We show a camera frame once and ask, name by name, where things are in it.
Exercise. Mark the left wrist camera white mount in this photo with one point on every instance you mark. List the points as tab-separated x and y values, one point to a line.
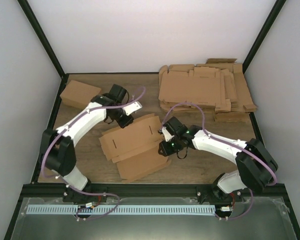
132	108

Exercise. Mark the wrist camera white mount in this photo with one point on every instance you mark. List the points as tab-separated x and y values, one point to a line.
132	108
167	135

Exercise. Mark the stack of flat cardboard blanks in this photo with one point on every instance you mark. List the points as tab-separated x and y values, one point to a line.
217	86

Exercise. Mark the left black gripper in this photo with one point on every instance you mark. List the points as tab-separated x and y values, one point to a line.
129	120

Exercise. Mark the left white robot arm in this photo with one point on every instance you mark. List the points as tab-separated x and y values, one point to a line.
57	148

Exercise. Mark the light blue slotted cable duct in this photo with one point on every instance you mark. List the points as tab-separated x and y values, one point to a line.
53	209

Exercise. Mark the black aluminium frame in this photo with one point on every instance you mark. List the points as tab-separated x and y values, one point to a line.
36	189

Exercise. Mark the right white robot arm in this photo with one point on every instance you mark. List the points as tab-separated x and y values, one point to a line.
256	167

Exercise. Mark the folded brown cardboard box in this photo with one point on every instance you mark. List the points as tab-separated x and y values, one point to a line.
78	95

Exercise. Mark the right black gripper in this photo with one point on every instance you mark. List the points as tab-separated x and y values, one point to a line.
166	150

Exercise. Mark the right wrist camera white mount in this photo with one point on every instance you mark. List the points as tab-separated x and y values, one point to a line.
167	135

